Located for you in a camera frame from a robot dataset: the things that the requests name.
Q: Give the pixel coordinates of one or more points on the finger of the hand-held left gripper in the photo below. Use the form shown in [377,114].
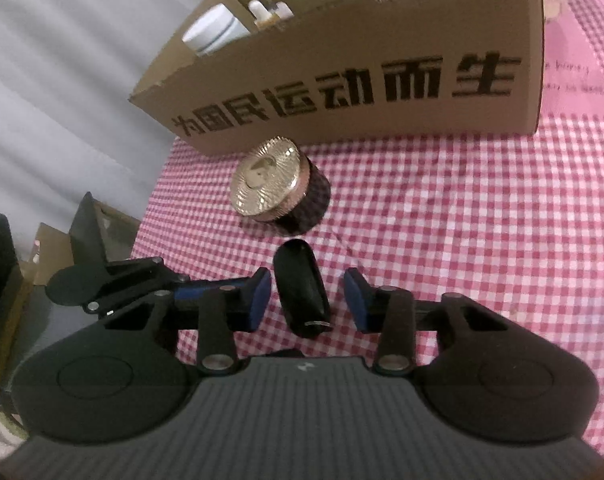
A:
[211,291]

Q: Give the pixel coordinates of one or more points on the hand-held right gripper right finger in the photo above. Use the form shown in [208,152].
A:
[354,300]

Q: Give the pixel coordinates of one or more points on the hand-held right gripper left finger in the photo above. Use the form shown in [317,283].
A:
[261,300]

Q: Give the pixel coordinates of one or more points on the black cylindrical bottle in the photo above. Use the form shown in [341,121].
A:
[302,290]

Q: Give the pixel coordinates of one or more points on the brown cardboard box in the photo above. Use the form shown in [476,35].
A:
[357,60]

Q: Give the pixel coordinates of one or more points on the white plastic jar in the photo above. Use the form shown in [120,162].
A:
[214,30]

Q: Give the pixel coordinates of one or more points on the open cardboard carton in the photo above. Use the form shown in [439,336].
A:
[119,230]

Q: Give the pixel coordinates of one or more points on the dark jar with gold lid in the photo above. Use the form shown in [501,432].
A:
[277,185]

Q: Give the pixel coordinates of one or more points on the pink checked cloth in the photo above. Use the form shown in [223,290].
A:
[457,220]

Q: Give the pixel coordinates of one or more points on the white curtain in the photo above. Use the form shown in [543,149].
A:
[61,85]

